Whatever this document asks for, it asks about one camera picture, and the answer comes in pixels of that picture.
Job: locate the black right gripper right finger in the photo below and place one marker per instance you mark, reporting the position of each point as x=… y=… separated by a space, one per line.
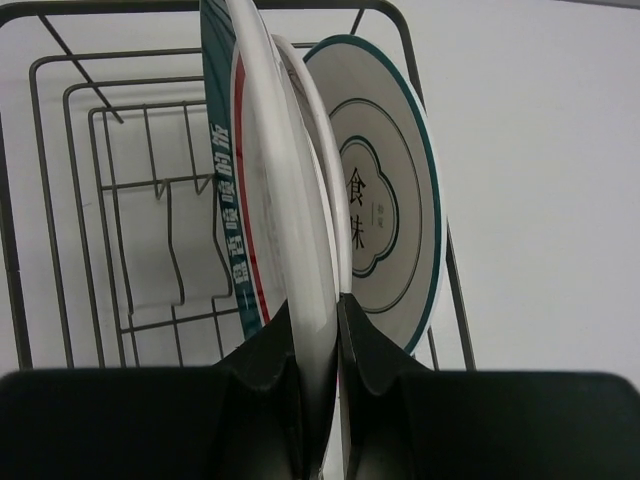
x=402 y=420

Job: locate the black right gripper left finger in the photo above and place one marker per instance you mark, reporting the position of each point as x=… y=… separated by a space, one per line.
x=240 y=418

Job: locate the white plate with blue rim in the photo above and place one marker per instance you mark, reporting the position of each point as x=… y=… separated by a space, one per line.
x=391 y=176

